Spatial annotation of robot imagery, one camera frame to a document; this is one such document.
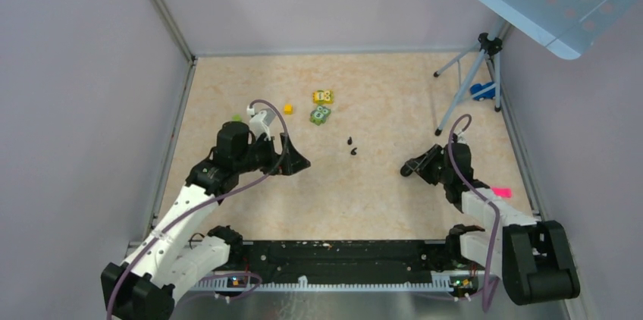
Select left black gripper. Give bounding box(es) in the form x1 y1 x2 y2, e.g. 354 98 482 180
234 131 309 175

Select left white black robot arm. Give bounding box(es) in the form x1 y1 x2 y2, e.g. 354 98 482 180
101 121 311 319

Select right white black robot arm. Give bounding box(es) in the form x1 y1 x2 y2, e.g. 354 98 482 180
400 143 581 306

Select green number block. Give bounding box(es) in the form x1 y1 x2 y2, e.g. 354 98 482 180
309 105 331 126

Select yellow number block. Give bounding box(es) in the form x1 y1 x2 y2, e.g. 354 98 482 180
312 89 334 105

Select pink marker pen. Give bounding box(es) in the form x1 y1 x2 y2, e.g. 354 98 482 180
491 187 513 199

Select blue toy car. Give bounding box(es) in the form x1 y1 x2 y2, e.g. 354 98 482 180
469 81 496 101

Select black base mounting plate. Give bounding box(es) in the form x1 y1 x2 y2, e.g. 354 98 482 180
215 240 483 285

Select light blue tripod stand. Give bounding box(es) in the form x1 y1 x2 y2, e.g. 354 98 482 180
433 17 509 136

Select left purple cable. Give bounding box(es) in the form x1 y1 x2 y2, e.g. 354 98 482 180
105 99 290 320

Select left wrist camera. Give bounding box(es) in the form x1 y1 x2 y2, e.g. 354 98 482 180
246 105 277 141

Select white cable duct strip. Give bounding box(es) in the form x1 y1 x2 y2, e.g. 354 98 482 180
191 275 453 292

